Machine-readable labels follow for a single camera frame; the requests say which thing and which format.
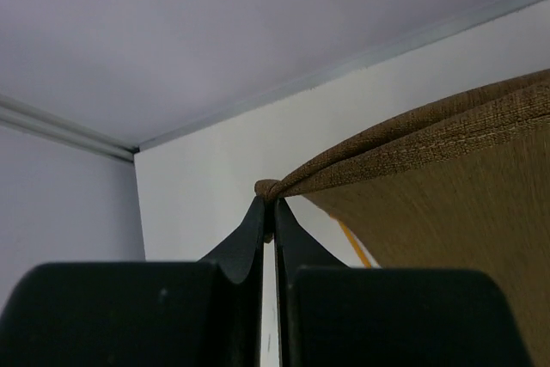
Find brown cloth napkin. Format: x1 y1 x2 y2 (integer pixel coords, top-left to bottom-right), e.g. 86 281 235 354
254 70 549 366

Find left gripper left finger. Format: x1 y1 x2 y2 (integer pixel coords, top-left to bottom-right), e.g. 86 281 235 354
1 198 266 366

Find orange plastic fork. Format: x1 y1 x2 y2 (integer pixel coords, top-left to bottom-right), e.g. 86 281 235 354
328 216 377 268

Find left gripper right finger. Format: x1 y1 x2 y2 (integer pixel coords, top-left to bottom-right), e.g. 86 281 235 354
274 199 531 366

